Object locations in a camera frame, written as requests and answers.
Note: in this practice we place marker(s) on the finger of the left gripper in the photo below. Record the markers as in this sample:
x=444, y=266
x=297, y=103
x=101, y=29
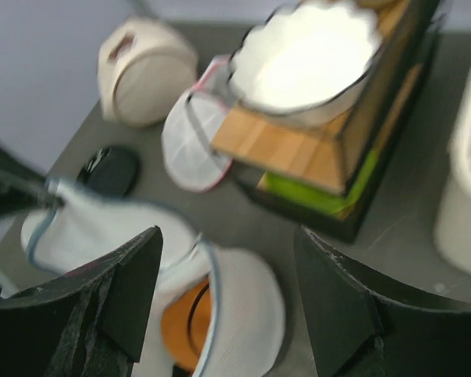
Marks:
x=22, y=188

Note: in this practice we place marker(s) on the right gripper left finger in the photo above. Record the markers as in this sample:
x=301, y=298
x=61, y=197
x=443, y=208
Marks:
x=88, y=322

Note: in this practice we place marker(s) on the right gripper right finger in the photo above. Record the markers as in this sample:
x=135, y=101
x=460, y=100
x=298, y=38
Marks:
x=364, y=323

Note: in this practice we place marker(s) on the orange bra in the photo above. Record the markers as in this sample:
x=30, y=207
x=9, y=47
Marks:
x=185, y=323

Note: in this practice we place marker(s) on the white mesh laundry bag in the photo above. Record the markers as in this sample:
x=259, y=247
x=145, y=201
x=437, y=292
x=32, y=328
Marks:
x=248, y=319

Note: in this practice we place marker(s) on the black wire wooden rack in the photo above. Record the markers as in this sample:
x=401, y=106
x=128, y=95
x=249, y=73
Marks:
x=329, y=157

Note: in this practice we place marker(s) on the cream plastic laundry basket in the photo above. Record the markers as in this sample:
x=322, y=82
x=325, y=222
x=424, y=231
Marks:
x=452, y=233

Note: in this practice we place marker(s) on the pink-trimmed mesh laundry bag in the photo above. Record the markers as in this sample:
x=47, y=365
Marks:
x=190, y=127

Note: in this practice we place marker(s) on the black round lid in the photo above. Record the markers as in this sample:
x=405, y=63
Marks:
x=111, y=171

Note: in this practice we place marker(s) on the beige bear cap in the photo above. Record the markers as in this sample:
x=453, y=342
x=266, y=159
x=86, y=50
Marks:
x=143, y=67

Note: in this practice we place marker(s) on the white scalloped plate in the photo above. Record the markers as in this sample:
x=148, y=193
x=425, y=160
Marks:
x=306, y=64

